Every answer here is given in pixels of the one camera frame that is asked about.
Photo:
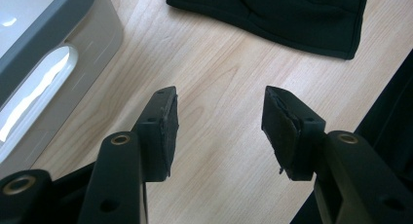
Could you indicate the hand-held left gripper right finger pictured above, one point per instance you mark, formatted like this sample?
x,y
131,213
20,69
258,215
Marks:
x,y
285,133

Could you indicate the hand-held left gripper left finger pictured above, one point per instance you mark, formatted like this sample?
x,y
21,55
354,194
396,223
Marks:
x,y
157,136

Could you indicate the black cloth garment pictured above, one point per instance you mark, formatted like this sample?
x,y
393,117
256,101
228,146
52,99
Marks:
x,y
285,19

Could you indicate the grey plastic storage bin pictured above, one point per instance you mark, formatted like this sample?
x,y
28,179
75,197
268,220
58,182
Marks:
x,y
48,71

